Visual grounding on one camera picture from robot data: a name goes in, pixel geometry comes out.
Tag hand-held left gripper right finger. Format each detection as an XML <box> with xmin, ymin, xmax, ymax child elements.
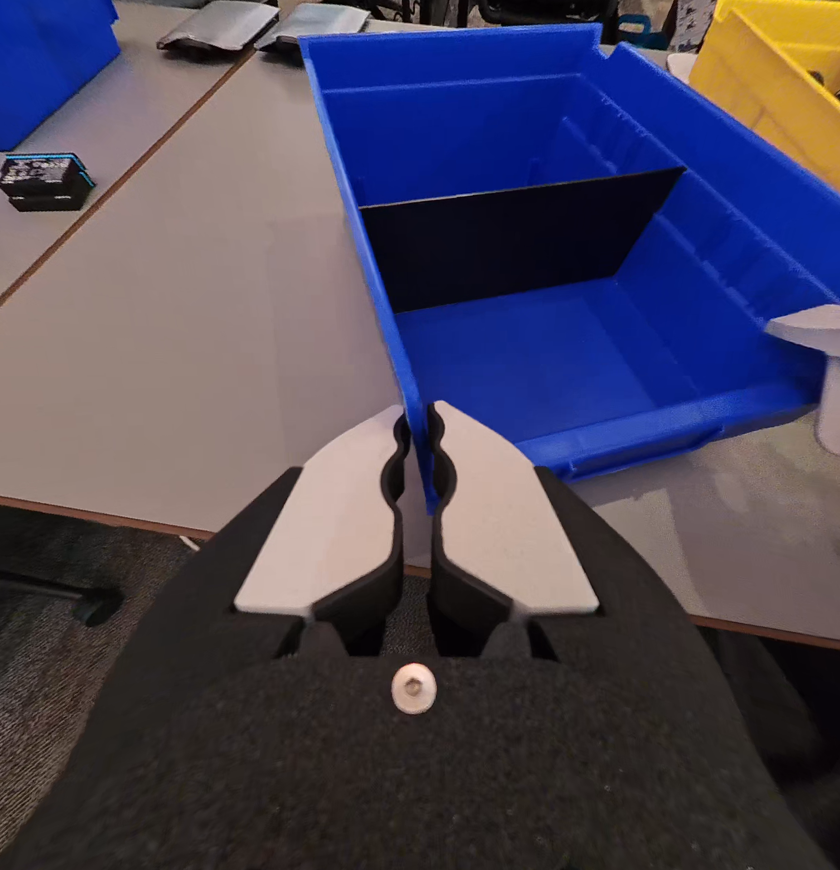
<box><xmin>427</xmin><ymin>400</ymin><xmax>602</xmax><ymax>657</ymax></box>

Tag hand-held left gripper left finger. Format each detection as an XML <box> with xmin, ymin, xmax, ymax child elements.
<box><xmin>233</xmin><ymin>404</ymin><xmax>413</xmax><ymax>657</ymax></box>

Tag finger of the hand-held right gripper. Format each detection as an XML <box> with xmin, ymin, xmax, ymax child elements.
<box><xmin>763</xmin><ymin>304</ymin><xmax>840</xmax><ymax>458</ymax></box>

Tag blue plastic bin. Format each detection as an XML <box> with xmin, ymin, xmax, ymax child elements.
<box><xmin>0</xmin><ymin>0</ymin><xmax>121</xmax><ymax>152</ymax></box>
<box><xmin>297</xmin><ymin>24</ymin><xmax>840</xmax><ymax>517</ymax></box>

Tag yellow plastic bin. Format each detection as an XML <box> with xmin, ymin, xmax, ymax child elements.
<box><xmin>688</xmin><ymin>0</ymin><xmax>840</xmax><ymax>205</ymax></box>

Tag grey desk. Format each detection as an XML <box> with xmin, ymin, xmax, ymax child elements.
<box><xmin>0</xmin><ymin>0</ymin><xmax>840</xmax><ymax>653</ymax></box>

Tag black office chair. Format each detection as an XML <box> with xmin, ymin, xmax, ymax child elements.
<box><xmin>0</xmin><ymin>564</ymin><xmax>125</xmax><ymax>628</ymax></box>

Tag black bin divider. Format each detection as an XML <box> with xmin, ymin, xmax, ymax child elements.
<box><xmin>359</xmin><ymin>166</ymin><xmax>687</xmax><ymax>315</ymax></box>

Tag printed paper sheet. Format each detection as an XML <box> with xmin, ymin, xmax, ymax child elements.
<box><xmin>671</xmin><ymin>0</ymin><xmax>718</xmax><ymax>53</ymax></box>

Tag blue storage crate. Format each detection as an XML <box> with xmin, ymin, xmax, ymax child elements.
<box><xmin>616</xmin><ymin>14</ymin><xmax>669</xmax><ymax>50</ymax></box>

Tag small black blue-edged box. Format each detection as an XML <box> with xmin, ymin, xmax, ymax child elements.
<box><xmin>0</xmin><ymin>153</ymin><xmax>81</xmax><ymax>191</ymax></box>
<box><xmin>7</xmin><ymin>171</ymin><xmax>96</xmax><ymax>213</ymax></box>

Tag dark grey leather pouch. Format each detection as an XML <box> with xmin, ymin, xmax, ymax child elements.
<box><xmin>156</xmin><ymin>0</ymin><xmax>280</xmax><ymax>53</ymax></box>
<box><xmin>255</xmin><ymin>3</ymin><xmax>371</xmax><ymax>53</ymax></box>

